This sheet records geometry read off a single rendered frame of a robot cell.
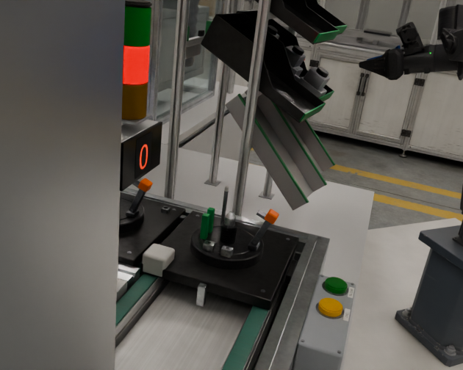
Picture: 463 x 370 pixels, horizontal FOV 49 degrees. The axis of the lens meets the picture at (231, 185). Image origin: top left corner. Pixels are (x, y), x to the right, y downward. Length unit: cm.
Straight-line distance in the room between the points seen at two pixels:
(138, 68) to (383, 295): 73
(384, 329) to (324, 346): 27
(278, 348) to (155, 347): 19
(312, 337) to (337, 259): 44
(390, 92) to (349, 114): 42
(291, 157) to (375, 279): 34
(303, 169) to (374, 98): 370
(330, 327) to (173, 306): 27
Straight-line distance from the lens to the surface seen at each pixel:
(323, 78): 123
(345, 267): 123
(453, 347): 104
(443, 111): 492
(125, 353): 83
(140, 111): 73
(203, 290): 89
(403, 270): 129
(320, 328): 86
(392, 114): 493
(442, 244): 99
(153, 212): 110
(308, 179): 125
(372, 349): 102
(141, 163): 76
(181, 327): 88
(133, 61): 71
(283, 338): 83
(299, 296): 93
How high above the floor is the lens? 148
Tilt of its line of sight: 24 degrees down
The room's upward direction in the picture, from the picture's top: 7 degrees clockwise
